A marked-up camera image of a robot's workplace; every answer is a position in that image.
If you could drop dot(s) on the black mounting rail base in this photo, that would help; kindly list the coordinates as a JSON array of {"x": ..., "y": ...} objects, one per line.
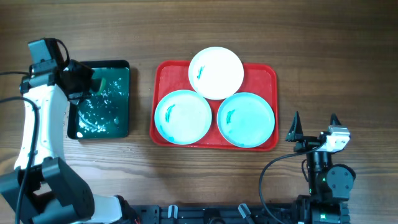
[{"x": 280, "y": 213}]

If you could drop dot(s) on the white plate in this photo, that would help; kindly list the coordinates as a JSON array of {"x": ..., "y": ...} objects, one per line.
[{"x": 216, "y": 73}]

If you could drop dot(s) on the green yellow scrub sponge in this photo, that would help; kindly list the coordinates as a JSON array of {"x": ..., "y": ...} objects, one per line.
[{"x": 97, "y": 85}]

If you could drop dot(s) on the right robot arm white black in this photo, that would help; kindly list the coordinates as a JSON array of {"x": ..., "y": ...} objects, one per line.
[{"x": 329, "y": 184}]

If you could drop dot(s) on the red serving tray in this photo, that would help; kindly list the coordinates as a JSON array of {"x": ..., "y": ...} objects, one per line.
[{"x": 259, "y": 79}]

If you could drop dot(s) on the black water tray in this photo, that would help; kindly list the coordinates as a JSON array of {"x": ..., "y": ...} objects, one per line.
[{"x": 103, "y": 115}]

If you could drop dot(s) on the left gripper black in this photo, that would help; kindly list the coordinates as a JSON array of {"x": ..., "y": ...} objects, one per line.
[{"x": 87, "y": 73}]

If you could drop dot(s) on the light blue plate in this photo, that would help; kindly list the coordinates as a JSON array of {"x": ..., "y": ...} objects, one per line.
[
  {"x": 245, "y": 120},
  {"x": 183, "y": 117}
]

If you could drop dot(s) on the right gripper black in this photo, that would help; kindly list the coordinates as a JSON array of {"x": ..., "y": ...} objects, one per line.
[{"x": 295, "y": 134}]

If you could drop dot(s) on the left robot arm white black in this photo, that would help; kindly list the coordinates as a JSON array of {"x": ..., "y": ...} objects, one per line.
[{"x": 43, "y": 188}]

